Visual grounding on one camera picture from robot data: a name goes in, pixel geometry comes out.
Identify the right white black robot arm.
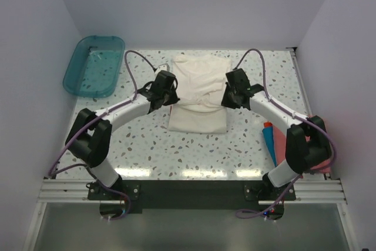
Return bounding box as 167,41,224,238
221,69,332,199

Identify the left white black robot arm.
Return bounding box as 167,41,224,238
65,70,179,200

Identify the pink folded t shirt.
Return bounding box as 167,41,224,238
273,125,331,173

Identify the red folded t shirt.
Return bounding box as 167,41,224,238
264,122,273,128

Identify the blue folded t shirt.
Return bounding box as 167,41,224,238
262,127,277,167

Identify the white t shirt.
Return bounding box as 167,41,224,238
168,55,231,134

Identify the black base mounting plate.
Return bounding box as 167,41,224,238
86,180,296,220

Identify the teal plastic bin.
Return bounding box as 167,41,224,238
62,35,125,98

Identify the aluminium extrusion rail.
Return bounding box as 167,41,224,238
38,179,347,204

